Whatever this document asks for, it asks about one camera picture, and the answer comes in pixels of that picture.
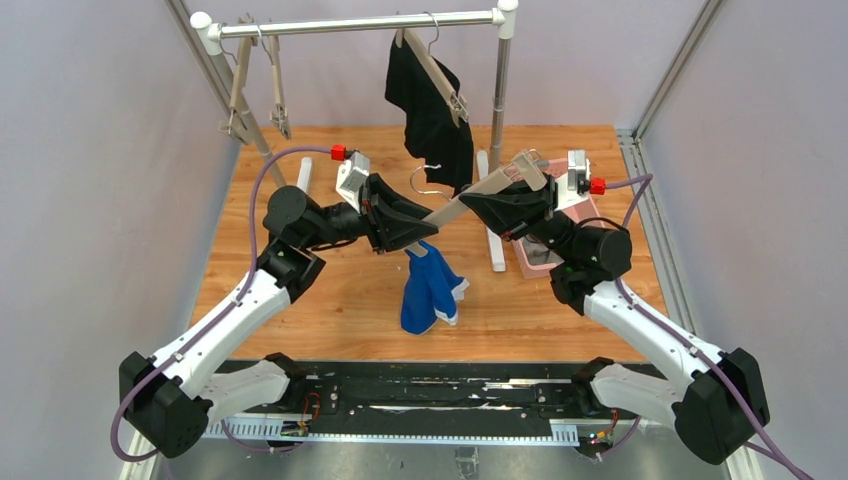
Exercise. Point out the beige hanger of grey underwear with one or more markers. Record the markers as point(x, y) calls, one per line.
point(279, 114)

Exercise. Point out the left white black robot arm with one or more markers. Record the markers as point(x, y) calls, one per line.
point(173, 395)

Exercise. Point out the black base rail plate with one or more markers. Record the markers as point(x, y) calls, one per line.
point(440, 401)

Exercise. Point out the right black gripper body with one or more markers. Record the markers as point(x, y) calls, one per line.
point(546, 208)

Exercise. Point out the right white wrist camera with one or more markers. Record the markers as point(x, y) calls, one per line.
point(572, 176)

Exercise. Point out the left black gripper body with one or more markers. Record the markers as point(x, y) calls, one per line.
point(374, 218)

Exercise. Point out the beige hanger of blue underwear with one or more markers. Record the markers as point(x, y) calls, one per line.
point(522, 167)

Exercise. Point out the beige hanger of black underwear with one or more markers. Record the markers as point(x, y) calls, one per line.
point(454, 101)

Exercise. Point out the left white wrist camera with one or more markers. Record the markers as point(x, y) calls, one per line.
point(351, 176)

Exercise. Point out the blue underwear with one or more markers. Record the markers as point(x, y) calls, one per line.
point(432, 292)

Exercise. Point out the pink plastic basket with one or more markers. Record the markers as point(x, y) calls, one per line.
point(565, 221)

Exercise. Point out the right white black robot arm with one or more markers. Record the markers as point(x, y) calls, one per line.
point(712, 398)

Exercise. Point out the black underwear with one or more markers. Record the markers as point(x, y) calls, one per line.
point(430, 133)

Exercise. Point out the white metal clothes rack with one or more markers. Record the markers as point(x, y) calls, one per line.
point(212, 35)

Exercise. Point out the grey underwear beige waistband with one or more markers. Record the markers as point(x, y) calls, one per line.
point(537, 254)

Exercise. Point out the empty beige clip hanger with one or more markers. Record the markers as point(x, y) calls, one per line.
point(236, 126)

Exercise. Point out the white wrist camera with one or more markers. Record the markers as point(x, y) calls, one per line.
point(572, 176)
point(351, 176)

